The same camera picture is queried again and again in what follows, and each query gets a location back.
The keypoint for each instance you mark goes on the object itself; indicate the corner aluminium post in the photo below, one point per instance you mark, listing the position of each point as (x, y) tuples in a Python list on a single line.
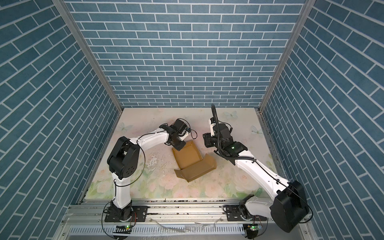
[(304, 14), (81, 41)]

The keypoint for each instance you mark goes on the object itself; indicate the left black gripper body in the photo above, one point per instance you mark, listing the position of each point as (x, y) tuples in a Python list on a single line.
[(178, 143)]

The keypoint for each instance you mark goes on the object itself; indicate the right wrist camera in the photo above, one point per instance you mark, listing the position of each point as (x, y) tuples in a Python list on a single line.
[(212, 124)]

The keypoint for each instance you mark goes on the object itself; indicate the right corner aluminium post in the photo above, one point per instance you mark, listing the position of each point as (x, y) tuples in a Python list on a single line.
[(304, 14)]

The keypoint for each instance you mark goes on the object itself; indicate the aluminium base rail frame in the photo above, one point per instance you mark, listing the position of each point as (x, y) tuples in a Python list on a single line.
[(178, 213)]

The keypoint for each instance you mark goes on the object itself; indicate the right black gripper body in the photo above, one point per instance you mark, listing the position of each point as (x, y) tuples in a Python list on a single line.
[(212, 141)]

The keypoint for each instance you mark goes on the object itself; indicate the brown cardboard box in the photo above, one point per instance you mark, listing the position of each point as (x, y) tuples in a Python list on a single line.
[(192, 165)]

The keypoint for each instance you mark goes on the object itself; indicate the white slotted cable duct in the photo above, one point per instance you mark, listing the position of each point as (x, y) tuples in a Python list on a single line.
[(157, 230)]

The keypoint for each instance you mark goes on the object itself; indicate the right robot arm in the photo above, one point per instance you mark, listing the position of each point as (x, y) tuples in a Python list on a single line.
[(287, 205)]

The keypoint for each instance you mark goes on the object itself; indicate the left corner aluminium post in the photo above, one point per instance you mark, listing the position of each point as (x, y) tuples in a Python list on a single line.
[(81, 41)]

